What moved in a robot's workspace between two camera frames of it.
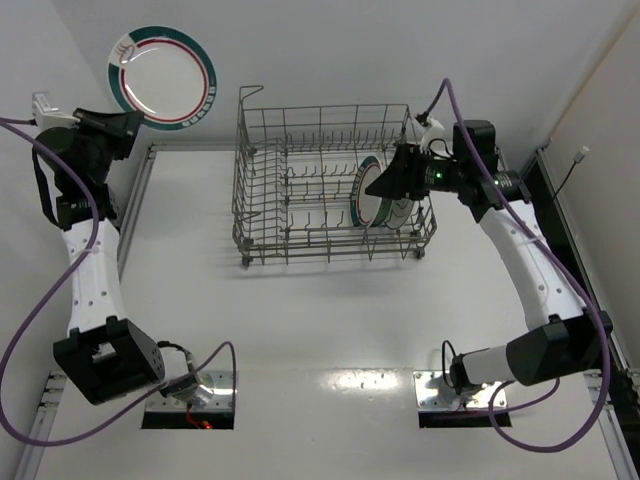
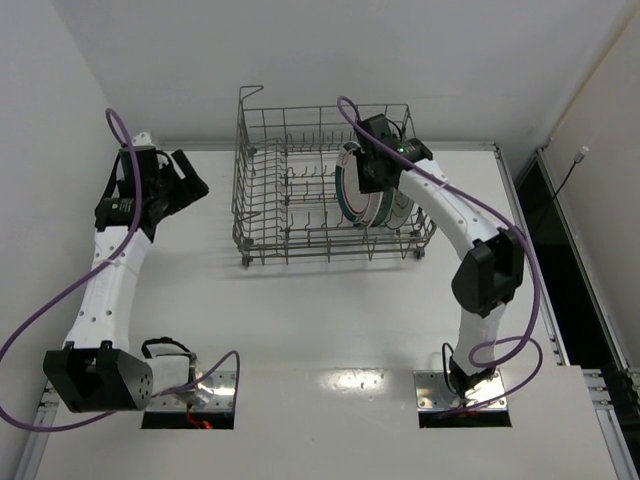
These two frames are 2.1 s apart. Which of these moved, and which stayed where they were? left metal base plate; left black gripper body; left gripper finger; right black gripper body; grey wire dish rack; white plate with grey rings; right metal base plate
Moved: left gripper finger; right black gripper body; left black gripper body
Stayed: right metal base plate; white plate with grey rings; left metal base plate; grey wire dish rack
